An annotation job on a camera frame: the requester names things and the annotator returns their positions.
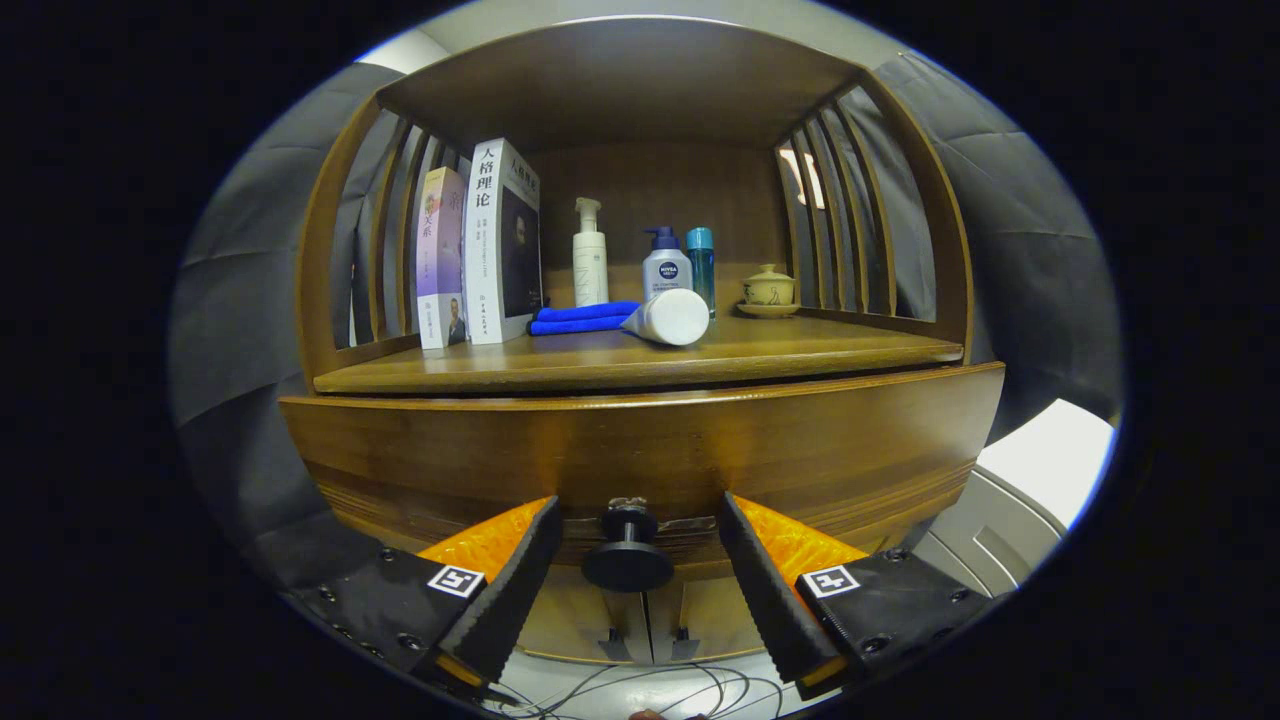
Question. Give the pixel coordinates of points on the white book with portrait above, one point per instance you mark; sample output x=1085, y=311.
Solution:
x=482, y=250

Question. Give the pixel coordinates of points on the wooden cabinet door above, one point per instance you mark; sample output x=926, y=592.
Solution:
x=570, y=625
x=715, y=610

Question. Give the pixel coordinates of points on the white tube with green end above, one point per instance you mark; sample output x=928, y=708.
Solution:
x=675, y=317

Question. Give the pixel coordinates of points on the purple book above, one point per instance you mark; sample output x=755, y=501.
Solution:
x=440, y=260

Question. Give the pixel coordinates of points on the cream lidded teacup with saucer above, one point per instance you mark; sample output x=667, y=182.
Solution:
x=768, y=290

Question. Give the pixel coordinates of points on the wooden countertop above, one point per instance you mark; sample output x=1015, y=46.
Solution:
x=800, y=352

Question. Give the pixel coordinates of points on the wooden cabinet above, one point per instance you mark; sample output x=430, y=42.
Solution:
x=640, y=80

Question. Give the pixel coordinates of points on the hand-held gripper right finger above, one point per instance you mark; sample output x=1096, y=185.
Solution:
x=765, y=600

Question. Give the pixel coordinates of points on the blue folded cloth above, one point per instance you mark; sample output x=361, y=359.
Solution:
x=580, y=318

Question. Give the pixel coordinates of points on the wooden drawer with black knob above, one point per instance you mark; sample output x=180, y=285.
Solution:
x=650, y=440

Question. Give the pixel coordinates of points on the white bottle with blue pump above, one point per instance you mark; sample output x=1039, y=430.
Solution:
x=667, y=270

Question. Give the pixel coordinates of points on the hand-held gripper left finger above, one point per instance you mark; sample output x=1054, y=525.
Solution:
x=515, y=590

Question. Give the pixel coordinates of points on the teal clear bottle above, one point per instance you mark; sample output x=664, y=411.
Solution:
x=701, y=260

